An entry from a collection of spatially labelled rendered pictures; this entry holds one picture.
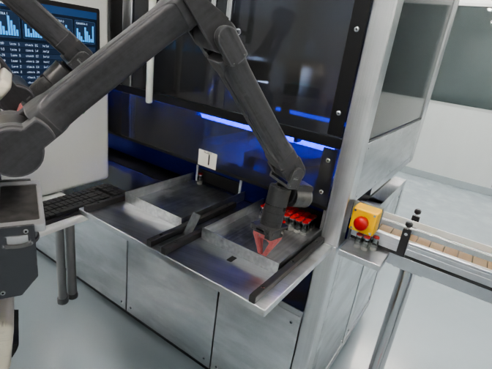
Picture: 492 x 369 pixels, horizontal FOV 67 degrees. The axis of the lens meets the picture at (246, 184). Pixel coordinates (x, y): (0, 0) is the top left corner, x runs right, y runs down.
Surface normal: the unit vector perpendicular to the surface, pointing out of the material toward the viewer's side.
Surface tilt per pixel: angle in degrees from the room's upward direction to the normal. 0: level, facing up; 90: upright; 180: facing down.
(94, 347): 0
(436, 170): 90
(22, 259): 90
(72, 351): 0
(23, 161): 94
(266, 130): 96
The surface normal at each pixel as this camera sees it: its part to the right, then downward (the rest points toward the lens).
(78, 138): 0.85, 0.28
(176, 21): 0.39, 0.58
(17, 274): 0.49, 0.36
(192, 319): -0.56, 0.22
